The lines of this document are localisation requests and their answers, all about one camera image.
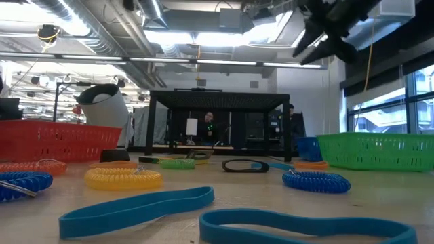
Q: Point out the green plastic basket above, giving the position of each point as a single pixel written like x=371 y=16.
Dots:
x=373 y=152

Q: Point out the grey cloth cover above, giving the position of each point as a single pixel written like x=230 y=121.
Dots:
x=142 y=125

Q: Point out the red plastic basket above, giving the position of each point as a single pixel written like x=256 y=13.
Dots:
x=51 y=142

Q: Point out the white cylinder with black rim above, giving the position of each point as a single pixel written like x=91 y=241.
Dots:
x=105 y=112

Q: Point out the black rubber band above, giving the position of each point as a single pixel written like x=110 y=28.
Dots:
x=225 y=166

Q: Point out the black overhead camera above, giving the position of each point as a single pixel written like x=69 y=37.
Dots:
x=48 y=33

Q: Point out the black angular frame object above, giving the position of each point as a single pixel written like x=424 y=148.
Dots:
x=203 y=152

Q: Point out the person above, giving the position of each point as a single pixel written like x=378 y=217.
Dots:
x=291 y=118
x=207 y=130

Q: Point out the window with dark frame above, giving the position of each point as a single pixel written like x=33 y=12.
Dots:
x=379 y=118

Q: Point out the grey ceiling box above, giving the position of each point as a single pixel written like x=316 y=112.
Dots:
x=230 y=18

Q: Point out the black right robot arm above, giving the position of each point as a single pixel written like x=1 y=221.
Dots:
x=359 y=8

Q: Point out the blue rubber band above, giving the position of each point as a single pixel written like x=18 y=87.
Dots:
x=135 y=211
x=278 y=166
x=220 y=234

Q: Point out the silver ventilation duct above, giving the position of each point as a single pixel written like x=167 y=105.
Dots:
x=84 y=23

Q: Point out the blue plastic basket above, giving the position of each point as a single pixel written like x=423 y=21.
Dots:
x=308 y=149

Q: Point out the yellow crayon box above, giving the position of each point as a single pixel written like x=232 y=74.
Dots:
x=149 y=159

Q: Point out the white desk lamp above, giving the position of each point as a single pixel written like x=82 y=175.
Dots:
x=191 y=126

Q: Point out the black monitor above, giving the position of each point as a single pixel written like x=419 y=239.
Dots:
x=8 y=108

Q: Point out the long light bar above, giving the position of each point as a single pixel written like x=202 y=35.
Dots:
x=159 y=60

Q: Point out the red round object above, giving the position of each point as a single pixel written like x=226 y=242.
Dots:
x=77 y=110

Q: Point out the black round object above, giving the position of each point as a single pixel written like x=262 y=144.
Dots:
x=114 y=156

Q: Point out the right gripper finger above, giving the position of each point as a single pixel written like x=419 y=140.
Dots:
x=322 y=54
x=312 y=37

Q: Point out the black mesh desk riser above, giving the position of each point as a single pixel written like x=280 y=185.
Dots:
x=220 y=101

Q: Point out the black metal stand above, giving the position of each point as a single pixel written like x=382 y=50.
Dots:
x=55 y=101

